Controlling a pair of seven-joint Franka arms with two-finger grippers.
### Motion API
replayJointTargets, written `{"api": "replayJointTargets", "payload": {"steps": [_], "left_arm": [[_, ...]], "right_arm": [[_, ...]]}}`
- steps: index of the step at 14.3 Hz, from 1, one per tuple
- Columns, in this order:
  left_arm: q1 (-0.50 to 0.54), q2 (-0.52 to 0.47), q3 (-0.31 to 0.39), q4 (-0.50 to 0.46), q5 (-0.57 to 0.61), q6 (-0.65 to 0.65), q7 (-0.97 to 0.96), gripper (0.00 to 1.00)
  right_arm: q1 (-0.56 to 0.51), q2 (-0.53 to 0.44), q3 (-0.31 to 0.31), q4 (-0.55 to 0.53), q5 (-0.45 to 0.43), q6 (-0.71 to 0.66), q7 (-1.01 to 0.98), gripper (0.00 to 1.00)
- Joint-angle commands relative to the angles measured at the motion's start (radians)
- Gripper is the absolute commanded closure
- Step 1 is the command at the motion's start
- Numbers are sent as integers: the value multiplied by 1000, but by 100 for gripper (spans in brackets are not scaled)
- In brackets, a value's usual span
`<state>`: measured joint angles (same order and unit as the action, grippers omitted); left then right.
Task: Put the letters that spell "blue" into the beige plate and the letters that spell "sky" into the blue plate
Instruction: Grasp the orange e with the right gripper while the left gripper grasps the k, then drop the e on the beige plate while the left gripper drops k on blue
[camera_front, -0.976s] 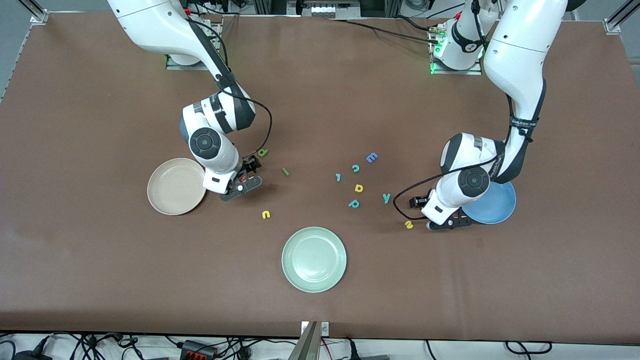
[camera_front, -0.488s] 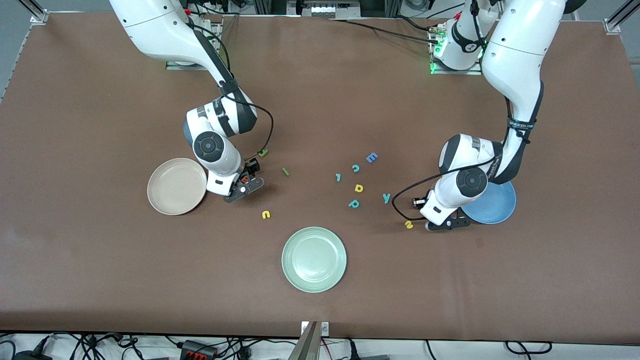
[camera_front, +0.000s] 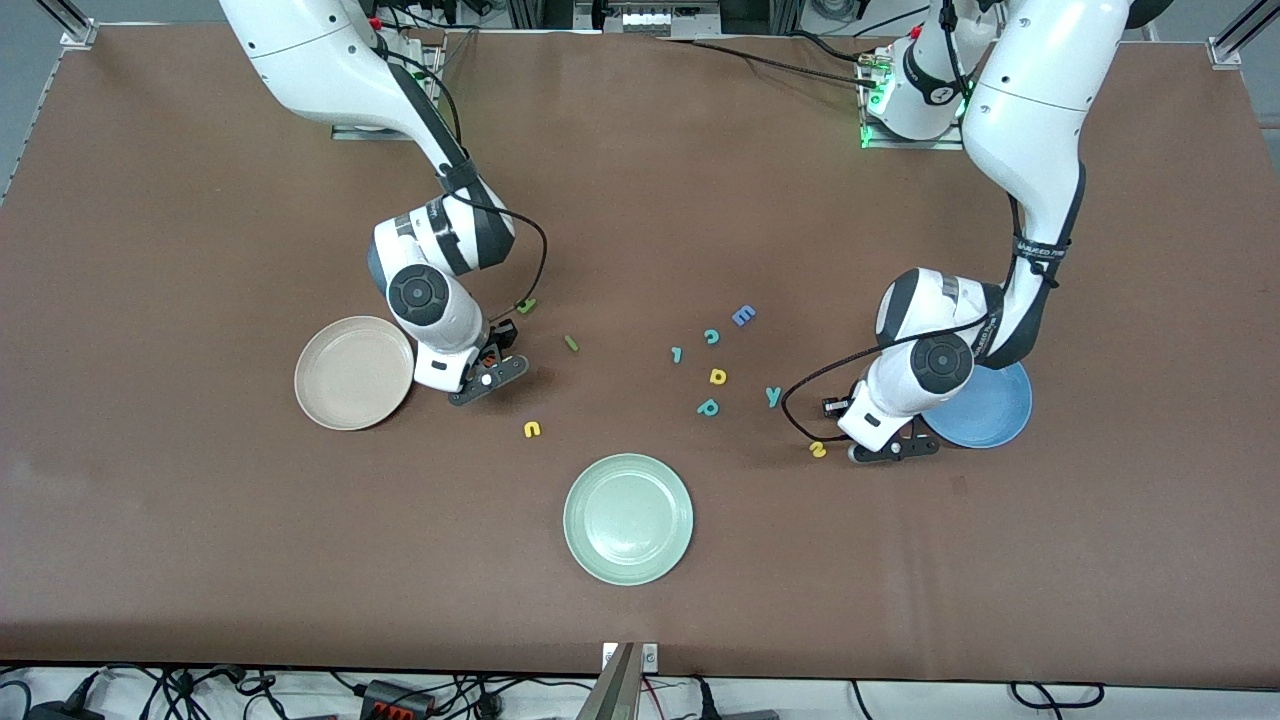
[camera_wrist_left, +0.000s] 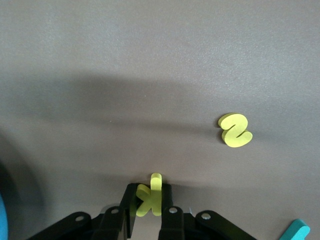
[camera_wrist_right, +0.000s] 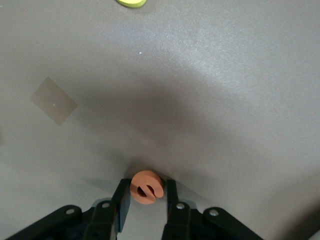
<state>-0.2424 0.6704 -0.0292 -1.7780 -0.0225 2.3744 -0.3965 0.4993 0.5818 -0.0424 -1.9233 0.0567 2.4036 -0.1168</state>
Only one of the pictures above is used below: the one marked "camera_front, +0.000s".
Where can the blue plate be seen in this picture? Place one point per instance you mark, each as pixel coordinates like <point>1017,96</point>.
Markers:
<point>990,410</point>

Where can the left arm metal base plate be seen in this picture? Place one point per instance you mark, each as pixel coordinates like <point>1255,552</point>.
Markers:
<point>880,143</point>

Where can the black orange power strip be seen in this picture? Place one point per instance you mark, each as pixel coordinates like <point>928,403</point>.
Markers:
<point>395,697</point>

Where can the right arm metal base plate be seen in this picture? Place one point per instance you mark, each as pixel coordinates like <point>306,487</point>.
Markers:
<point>345,133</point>

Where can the silver connector block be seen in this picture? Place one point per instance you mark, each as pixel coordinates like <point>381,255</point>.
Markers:
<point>670,22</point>

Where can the white post mounting bracket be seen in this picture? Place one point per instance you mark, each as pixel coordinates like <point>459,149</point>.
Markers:
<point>650,657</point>

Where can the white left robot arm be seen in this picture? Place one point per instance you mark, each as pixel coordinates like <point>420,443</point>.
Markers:
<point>1030,120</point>

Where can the beige brown plate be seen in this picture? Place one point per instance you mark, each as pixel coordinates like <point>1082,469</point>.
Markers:
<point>350,375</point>

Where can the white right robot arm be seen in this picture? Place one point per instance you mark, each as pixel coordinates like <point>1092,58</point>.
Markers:
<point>330,60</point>

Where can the brown table cover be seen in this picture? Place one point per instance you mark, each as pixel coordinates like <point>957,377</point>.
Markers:
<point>200,550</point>

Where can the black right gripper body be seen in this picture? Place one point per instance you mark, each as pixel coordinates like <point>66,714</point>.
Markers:
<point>497,343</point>

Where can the green letter d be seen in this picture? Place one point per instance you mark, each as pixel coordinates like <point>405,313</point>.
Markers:
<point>527,307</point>

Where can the aluminium corner bracket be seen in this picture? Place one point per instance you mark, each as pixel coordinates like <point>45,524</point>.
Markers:
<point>78,36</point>
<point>1225,52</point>

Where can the blue letter E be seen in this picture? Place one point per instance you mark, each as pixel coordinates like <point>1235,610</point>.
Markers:
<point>744,316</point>

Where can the teal letter p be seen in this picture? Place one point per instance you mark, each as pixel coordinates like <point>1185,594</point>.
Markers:
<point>709,407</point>

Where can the grey metal camera post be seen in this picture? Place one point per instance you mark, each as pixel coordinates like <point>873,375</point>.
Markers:
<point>618,695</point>

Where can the pale green plate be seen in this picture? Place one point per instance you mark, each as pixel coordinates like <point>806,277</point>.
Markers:
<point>628,520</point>

